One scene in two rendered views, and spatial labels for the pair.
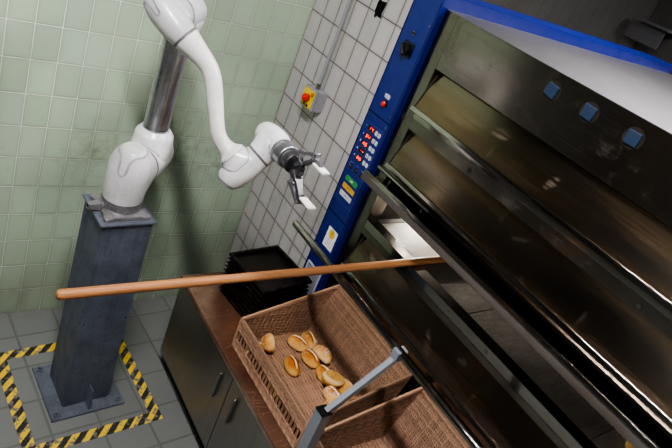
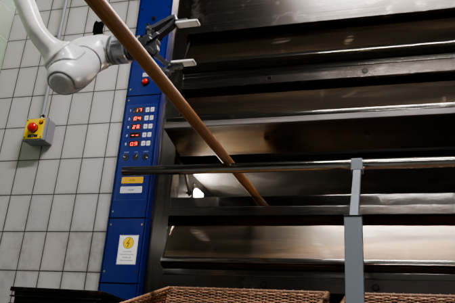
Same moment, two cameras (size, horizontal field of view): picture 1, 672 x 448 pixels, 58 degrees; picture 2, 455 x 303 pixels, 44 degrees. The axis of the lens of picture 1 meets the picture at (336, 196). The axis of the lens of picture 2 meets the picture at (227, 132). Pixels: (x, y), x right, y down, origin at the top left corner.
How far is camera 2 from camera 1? 1.93 m
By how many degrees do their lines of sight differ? 56
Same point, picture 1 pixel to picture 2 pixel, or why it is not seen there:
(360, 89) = (102, 95)
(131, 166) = not seen: outside the picture
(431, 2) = not seen: outside the picture
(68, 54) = not seen: outside the picture
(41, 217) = not seen: outside the picture
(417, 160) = (206, 107)
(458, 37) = (200, 5)
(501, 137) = (283, 41)
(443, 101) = (210, 50)
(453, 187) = (260, 101)
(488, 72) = (243, 9)
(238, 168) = (78, 56)
